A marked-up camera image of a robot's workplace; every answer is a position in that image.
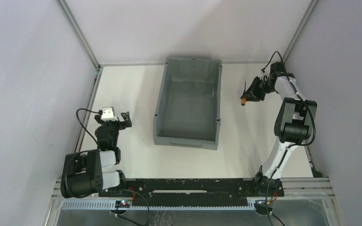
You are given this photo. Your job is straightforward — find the left controller board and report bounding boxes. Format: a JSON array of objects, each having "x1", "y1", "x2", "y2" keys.
[{"x1": 115, "y1": 200, "x2": 132, "y2": 209}]

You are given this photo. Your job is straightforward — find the grey plastic storage bin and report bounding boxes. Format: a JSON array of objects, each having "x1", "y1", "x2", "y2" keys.
[{"x1": 153, "y1": 57, "x2": 222, "y2": 150}]

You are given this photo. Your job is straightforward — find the right controller board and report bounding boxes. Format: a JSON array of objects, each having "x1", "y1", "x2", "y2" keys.
[{"x1": 254, "y1": 200, "x2": 274, "y2": 215}]

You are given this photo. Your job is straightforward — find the corner aluminium post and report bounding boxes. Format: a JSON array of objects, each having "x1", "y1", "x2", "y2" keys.
[
  {"x1": 56, "y1": 0, "x2": 101, "y2": 70},
  {"x1": 283, "y1": 0, "x2": 319, "y2": 62}
]

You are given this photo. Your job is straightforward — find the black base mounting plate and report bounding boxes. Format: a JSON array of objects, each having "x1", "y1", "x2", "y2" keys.
[{"x1": 99, "y1": 178, "x2": 285, "y2": 208}]

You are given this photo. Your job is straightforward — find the left aluminium frame rail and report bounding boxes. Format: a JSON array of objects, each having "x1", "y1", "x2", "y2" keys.
[{"x1": 73, "y1": 67, "x2": 103, "y2": 153}]

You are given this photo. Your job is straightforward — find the orange handled screwdriver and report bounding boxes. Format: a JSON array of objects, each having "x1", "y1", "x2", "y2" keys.
[{"x1": 240, "y1": 81, "x2": 249, "y2": 106}]

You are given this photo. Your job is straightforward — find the grey slotted cable duct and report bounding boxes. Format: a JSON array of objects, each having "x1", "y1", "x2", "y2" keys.
[{"x1": 61, "y1": 199, "x2": 258, "y2": 210}]

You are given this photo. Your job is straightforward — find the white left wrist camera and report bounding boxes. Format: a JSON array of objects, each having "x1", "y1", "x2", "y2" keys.
[{"x1": 101, "y1": 106, "x2": 118, "y2": 121}]

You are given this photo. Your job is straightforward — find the right corner aluminium post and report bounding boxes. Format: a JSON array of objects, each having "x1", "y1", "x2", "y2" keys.
[{"x1": 283, "y1": 0, "x2": 319, "y2": 62}]

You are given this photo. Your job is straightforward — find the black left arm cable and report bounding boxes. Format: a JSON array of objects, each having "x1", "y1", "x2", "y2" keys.
[{"x1": 76, "y1": 108, "x2": 103, "y2": 147}]

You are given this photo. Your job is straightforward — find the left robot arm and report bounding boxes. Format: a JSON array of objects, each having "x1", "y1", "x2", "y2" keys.
[{"x1": 60, "y1": 107, "x2": 132, "y2": 198}]

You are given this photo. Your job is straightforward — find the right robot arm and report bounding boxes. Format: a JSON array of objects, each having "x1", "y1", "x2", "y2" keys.
[{"x1": 241, "y1": 73, "x2": 317, "y2": 187}]

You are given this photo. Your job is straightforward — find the left corner aluminium post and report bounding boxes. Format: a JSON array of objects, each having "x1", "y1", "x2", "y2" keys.
[{"x1": 56, "y1": 0, "x2": 101, "y2": 70}]

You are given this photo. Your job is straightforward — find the controller board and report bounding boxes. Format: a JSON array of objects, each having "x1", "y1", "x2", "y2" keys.
[
  {"x1": 254, "y1": 200, "x2": 274, "y2": 215},
  {"x1": 115, "y1": 200, "x2": 132, "y2": 209}
]

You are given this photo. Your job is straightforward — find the front aluminium frame rails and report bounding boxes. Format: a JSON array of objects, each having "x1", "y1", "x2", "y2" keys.
[{"x1": 50, "y1": 177, "x2": 336, "y2": 201}]

